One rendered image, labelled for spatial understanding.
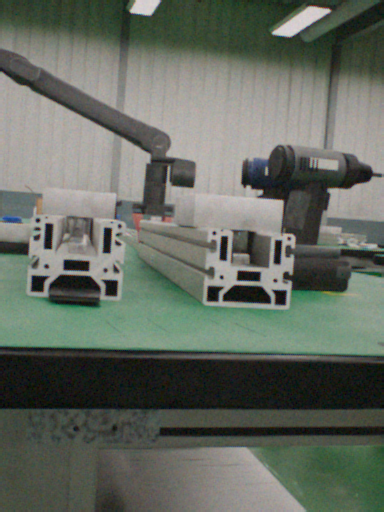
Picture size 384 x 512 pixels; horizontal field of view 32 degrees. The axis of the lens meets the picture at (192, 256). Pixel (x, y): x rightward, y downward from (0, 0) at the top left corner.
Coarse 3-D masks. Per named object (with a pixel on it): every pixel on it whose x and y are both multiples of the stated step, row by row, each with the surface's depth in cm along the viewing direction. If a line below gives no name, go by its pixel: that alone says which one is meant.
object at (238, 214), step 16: (176, 208) 95; (192, 208) 82; (208, 208) 81; (224, 208) 81; (240, 208) 82; (256, 208) 82; (272, 208) 82; (176, 224) 95; (192, 224) 81; (208, 224) 81; (224, 224) 82; (240, 224) 82; (256, 224) 82; (272, 224) 83; (240, 240) 84
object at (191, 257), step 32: (160, 224) 116; (160, 256) 113; (192, 256) 83; (224, 256) 76; (256, 256) 81; (288, 256) 77; (192, 288) 81; (224, 288) 75; (256, 288) 81; (288, 288) 76
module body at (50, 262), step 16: (32, 224) 71; (48, 224) 81; (64, 224) 122; (96, 224) 87; (112, 224) 72; (32, 240) 71; (48, 240) 84; (64, 240) 108; (80, 240) 83; (96, 240) 83; (112, 240) 72; (32, 256) 71; (48, 256) 71; (64, 256) 72; (80, 256) 72; (96, 256) 73; (112, 256) 72; (32, 272) 71; (48, 272) 71; (64, 272) 72; (80, 272) 72; (96, 272) 72; (112, 272) 73; (32, 288) 74; (48, 288) 73; (112, 288) 81
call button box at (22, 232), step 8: (0, 224) 132; (8, 224) 133; (16, 224) 133; (24, 224) 133; (0, 232) 132; (8, 232) 133; (16, 232) 133; (24, 232) 133; (32, 232) 139; (0, 240) 132; (8, 240) 133; (16, 240) 133; (24, 240) 133; (0, 248) 132; (8, 248) 133; (16, 248) 133; (24, 248) 133
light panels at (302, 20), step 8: (144, 0) 1006; (152, 0) 1003; (136, 8) 1047; (144, 8) 1044; (152, 8) 1041; (312, 8) 984; (304, 16) 1024; (312, 16) 1021; (288, 24) 1070; (296, 24) 1067; (304, 24) 1064; (280, 32) 1118; (288, 32) 1114
